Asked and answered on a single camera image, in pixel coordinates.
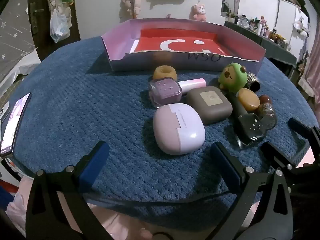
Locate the purple nail polish bottle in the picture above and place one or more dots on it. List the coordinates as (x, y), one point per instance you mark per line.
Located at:
(165, 92)

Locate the dark wooden door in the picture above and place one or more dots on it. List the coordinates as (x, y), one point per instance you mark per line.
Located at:
(75, 25)

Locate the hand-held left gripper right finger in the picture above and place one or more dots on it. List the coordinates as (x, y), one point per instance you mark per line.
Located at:
(225, 167)

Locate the orange-tipped stick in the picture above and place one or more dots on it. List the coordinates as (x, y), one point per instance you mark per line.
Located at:
(134, 2)

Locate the studded silver cylinder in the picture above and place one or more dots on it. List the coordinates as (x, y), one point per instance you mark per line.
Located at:
(253, 81)

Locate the black nail polish bottle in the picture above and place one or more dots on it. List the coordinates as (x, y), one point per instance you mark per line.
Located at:
(250, 130)

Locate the pink curtain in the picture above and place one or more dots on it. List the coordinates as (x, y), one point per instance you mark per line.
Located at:
(312, 70)

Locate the dark green covered table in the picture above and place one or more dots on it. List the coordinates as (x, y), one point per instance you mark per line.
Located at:
(252, 35)

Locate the row of cosmetic bottles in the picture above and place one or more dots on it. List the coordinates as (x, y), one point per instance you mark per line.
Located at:
(265, 28)

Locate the green bear figure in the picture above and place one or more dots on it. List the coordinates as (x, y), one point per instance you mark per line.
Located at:
(235, 80)

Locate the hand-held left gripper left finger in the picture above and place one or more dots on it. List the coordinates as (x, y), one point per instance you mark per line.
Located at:
(96, 160)

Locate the blue plush mat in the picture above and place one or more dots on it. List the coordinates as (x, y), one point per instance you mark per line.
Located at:
(75, 105)

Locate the light pink plush toy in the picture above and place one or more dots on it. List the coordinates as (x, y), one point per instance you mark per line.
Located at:
(126, 3)

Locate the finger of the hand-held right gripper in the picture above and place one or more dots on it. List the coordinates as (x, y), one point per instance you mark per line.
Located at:
(272, 155)
(298, 127)

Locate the glitter bottle with brown cap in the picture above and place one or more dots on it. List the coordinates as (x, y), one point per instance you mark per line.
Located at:
(267, 115)

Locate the pink earbud case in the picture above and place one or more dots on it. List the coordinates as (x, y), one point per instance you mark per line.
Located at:
(175, 130)

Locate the red printed paper liner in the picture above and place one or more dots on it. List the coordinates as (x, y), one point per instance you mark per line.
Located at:
(155, 40)

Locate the pink cardboard box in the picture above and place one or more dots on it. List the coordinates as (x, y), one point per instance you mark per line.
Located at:
(117, 42)

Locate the white plastic sheet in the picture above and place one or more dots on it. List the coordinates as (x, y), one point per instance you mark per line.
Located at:
(22, 65)

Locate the clear plastic bag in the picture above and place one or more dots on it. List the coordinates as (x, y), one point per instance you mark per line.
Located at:
(58, 27)

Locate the grey square case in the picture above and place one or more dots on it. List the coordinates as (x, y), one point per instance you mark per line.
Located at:
(217, 112)

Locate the smartphone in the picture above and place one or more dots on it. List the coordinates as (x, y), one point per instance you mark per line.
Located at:
(15, 125)

